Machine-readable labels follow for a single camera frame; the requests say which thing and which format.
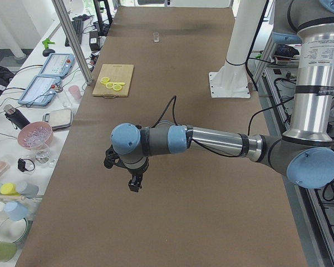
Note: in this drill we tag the lemon slice at edge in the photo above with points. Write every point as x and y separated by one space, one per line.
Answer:
117 87

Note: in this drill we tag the bamboo cutting board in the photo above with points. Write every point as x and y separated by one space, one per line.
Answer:
116 73

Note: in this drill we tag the clear glass beaker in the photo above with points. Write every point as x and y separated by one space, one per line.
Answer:
156 37

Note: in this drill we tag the grey cup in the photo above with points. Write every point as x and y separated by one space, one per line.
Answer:
27 189

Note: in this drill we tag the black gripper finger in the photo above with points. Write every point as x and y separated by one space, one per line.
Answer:
135 184

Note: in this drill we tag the metal lunch box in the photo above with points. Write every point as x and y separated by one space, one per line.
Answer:
59 119

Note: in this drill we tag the middle lemon slice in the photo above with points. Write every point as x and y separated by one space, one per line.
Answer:
109 85

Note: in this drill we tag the white plate green rim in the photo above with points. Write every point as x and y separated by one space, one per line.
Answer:
13 231

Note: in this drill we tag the pink bowl with ice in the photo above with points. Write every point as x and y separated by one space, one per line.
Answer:
35 134

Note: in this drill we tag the black insulated bottle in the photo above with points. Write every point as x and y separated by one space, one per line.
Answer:
15 116

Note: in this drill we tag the black keyboard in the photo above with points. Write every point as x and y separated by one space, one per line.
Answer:
77 24

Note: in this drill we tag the yellow cup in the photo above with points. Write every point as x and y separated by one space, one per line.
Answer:
9 189

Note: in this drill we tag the light blue cup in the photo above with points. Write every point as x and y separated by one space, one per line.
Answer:
15 210

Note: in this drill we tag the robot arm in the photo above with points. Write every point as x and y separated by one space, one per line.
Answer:
303 153

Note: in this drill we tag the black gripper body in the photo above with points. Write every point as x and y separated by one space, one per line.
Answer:
137 172

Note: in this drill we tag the pink plastic cup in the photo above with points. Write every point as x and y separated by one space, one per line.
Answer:
74 90

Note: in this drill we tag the white column mount base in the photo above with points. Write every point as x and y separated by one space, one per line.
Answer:
231 80

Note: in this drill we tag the upper teach pendant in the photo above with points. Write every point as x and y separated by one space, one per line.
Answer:
57 64

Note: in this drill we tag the lemon slice near handle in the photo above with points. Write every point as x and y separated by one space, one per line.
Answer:
105 80

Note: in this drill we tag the aluminium frame post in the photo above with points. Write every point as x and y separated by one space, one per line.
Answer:
72 38

